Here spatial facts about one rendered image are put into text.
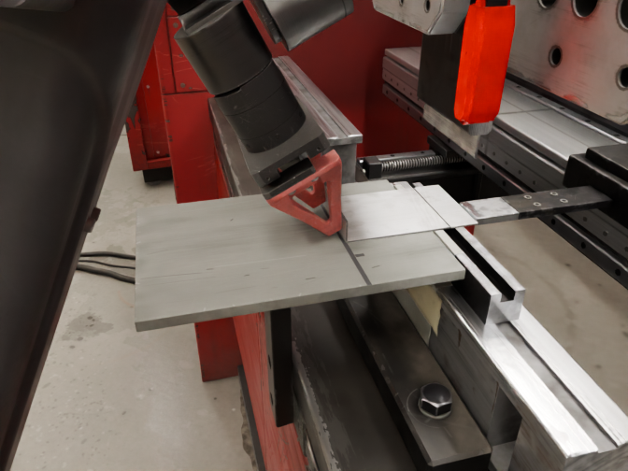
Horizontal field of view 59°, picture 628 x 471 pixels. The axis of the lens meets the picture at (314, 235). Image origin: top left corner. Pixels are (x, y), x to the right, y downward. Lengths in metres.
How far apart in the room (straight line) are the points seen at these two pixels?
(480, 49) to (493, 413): 0.27
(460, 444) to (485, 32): 0.30
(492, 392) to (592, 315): 1.79
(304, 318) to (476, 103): 0.35
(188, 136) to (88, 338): 0.93
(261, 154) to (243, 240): 0.09
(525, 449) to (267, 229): 0.28
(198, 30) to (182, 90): 0.91
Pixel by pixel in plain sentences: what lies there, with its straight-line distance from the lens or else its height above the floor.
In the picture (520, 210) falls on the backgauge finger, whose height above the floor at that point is 1.00.
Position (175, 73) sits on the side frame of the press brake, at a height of 0.93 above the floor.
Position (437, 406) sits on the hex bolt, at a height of 0.92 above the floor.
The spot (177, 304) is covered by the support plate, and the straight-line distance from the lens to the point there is 0.43.
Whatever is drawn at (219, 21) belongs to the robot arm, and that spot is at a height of 1.19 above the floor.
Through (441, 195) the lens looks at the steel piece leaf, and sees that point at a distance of 0.59.
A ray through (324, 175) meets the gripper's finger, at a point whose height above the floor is 1.07.
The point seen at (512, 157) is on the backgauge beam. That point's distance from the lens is 0.86.
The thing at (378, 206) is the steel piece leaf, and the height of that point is 1.00.
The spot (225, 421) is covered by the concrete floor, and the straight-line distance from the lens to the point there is 1.68.
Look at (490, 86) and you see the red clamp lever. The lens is 0.32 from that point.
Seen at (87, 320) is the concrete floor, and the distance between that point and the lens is 2.13.
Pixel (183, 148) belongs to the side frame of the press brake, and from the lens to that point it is 1.37.
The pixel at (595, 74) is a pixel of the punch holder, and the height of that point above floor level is 1.19.
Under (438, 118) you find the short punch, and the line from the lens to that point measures 0.53.
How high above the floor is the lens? 1.26
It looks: 31 degrees down
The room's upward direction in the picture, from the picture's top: straight up
